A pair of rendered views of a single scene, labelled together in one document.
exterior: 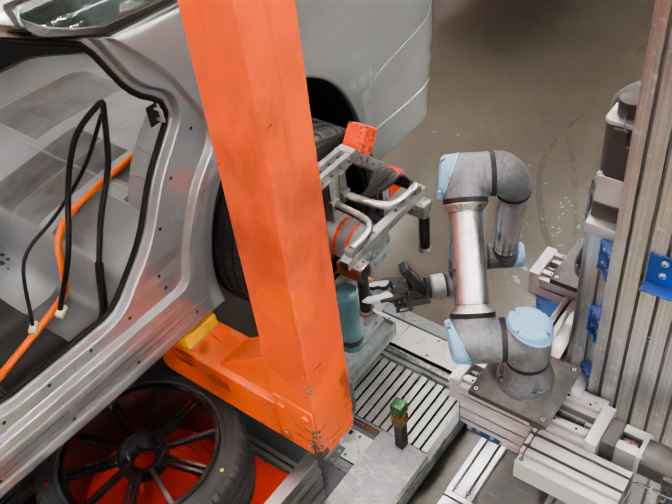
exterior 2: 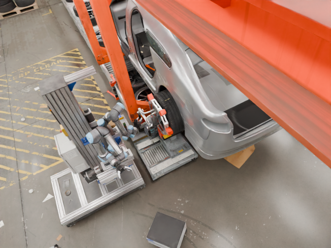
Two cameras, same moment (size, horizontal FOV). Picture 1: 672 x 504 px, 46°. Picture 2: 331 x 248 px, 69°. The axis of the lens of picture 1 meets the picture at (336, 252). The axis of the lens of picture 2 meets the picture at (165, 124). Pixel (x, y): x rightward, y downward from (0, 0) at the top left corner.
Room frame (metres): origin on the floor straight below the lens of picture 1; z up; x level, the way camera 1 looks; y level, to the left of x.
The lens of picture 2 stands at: (3.19, -2.07, 3.43)
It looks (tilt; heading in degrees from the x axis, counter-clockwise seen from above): 49 degrees down; 118
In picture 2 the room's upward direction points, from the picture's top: 10 degrees counter-clockwise
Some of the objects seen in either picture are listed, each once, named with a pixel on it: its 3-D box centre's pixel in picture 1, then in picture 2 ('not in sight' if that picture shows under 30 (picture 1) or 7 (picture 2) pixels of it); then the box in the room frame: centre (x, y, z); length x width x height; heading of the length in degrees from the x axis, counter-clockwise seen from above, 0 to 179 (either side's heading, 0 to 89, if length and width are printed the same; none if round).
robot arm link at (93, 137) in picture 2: not in sight; (99, 146); (1.64, -0.90, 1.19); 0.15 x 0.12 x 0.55; 63
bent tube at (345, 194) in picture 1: (379, 183); (152, 116); (1.99, -0.16, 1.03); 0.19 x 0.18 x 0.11; 48
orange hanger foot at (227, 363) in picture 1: (227, 347); (151, 103); (1.70, 0.38, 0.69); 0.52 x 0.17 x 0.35; 48
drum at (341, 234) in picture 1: (353, 239); (154, 119); (1.95, -0.06, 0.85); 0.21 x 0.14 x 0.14; 48
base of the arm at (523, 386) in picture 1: (526, 367); not in sight; (1.33, -0.46, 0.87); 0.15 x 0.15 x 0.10
